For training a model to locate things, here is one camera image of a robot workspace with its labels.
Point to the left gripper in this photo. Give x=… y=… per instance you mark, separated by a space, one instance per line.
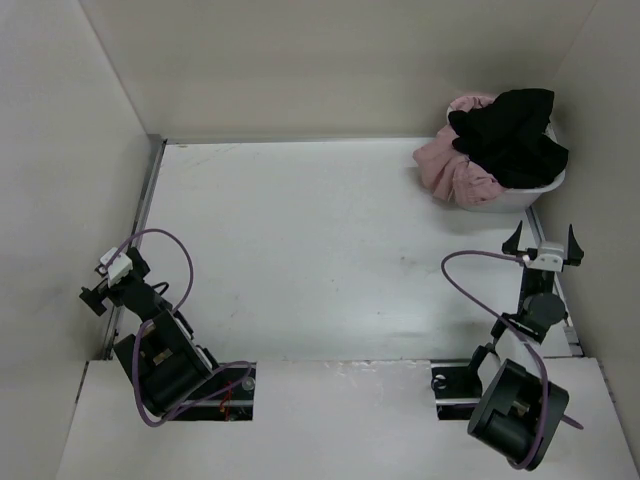
x=97 y=295

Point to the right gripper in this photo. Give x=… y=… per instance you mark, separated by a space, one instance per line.
x=575 y=253

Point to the black trousers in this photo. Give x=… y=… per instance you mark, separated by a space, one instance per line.
x=507 y=138

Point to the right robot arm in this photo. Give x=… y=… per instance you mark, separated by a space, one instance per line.
x=519 y=412

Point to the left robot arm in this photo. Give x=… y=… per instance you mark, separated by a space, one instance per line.
x=169 y=365

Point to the pink trousers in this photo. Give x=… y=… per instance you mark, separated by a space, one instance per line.
x=451 y=176

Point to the white laundry basket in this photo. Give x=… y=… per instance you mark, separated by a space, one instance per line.
x=509 y=200

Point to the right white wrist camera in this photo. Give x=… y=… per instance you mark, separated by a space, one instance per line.
x=548 y=256

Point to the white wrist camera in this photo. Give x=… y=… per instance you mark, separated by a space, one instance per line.
x=548 y=256
x=114 y=266

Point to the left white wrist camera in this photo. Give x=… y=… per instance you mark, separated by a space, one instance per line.
x=114 y=266

